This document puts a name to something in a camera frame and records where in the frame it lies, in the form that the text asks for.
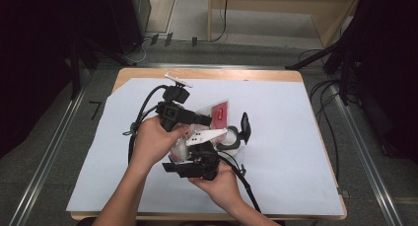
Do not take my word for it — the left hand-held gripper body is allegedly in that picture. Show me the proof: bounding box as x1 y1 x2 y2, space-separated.
155 72 199 133

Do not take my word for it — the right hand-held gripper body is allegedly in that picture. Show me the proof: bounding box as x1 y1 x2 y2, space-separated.
174 127 229 182

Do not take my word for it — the red and white spout pouch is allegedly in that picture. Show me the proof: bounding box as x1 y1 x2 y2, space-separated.
169 100 231 164

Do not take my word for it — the person's left hand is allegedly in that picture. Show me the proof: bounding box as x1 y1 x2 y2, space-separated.
129 114 191 171

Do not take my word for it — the person's right hand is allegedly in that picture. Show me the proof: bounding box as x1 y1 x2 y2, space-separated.
188 161 244 211

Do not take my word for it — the wooden table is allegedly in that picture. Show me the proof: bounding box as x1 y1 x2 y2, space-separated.
70 67 348 221

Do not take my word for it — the light blue table mat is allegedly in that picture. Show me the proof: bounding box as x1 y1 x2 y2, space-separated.
66 77 345 217

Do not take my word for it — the person's dark clothing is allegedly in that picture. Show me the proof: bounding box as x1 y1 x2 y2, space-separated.
76 217 100 226

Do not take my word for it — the dark cabinet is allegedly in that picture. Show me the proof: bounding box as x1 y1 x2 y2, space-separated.
107 0 153 55

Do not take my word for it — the black tripod stand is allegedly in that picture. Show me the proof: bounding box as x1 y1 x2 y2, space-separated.
284 38 363 106

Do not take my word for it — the dark curtain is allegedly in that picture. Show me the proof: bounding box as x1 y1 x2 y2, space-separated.
340 0 418 165
0 0 110 159

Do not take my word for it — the light wooden shelf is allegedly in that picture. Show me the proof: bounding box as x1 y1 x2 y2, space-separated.
206 0 363 48

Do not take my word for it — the left hand-held gripper cable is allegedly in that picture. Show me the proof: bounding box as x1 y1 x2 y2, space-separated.
122 84 170 165

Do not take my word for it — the hand-held gripper cable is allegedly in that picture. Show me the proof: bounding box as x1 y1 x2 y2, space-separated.
122 84 170 165
218 151 263 214

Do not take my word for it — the right hand-held gripper cable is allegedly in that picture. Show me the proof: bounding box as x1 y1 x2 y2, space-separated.
218 151 263 214

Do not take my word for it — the white floor cable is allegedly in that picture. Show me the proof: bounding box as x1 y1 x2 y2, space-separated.
125 36 156 64

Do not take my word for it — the hanging black cable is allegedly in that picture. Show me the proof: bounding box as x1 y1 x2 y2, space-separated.
210 0 231 43

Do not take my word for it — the metal floor rail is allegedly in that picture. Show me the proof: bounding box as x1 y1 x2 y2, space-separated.
7 83 91 226
329 83 404 226

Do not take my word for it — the black floor cable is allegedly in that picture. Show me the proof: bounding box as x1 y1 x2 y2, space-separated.
309 79 342 185
298 48 329 64

